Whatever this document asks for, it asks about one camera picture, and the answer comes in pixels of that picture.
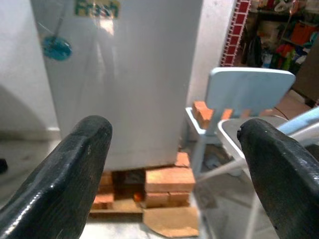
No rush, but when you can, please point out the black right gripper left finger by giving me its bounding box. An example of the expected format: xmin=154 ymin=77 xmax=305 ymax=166
xmin=0 ymin=115 xmax=113 ymax=239

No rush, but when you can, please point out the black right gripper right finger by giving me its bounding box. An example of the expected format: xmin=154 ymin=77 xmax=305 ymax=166
xmin=236 ymin=118 xmax=319 ymax=239

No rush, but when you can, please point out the white fridge door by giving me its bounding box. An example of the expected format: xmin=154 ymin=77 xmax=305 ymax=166
xmin=29 ymin=0 xmax=203 ymax=170

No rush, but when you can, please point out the wooden base board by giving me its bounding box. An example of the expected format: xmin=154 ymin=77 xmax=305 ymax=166
xmin=89 ymin=199 xmax=145 ymax=218

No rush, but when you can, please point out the white plastic chair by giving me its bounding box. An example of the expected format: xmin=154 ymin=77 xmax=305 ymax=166
xmin=196 ymin=107 xmax=319 ymax=239

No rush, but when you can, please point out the light blue wooden chair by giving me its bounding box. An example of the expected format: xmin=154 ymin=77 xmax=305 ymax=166
xmin=184 ymin=67 xmax=296 ymax=180

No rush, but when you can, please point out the brown cabinet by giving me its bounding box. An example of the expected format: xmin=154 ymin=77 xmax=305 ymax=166
xmin=293 ymin=44 xmax=319 ymax=105

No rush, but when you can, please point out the brown cardboard sheet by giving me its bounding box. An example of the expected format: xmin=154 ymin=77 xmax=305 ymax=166
xmin=142 ymin=206 xmax=200 ymax=238

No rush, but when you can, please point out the round blue sticker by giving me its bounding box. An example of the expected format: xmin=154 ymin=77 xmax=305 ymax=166
xmin=41 ymin=36 xmax=73 ymax=60

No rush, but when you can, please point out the cluttered storage shelf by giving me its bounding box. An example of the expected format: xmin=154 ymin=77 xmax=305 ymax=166
xmin=243 ymin=0 xmax=319 ymax=73

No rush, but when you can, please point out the orange plastic crate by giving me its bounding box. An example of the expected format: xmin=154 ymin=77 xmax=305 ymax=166
xmin=291 ymin=21 xmax=319 ymax=45

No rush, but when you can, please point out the red tile lattice screen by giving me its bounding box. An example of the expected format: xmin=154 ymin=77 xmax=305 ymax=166
xmin=220 ymin=0 xmax=251 ymax=67

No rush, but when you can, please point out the green Fresh sticker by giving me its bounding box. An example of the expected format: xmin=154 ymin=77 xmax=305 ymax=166
xmin=74 ymin=0 xmax=121 ymax=18

